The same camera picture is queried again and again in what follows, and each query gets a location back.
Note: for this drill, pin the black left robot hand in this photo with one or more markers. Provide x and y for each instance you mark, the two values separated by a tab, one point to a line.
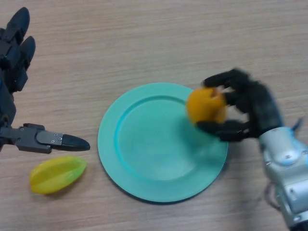
26	138

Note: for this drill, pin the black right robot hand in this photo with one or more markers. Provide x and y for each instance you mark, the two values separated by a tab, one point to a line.
260	108

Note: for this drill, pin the yellow orange pear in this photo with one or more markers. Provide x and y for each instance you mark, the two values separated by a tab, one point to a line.
204	106

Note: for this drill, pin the green round plate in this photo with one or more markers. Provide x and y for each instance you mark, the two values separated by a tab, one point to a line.
156	149

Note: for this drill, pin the yellow green starfruit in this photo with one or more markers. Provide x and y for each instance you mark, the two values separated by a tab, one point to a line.
56	175

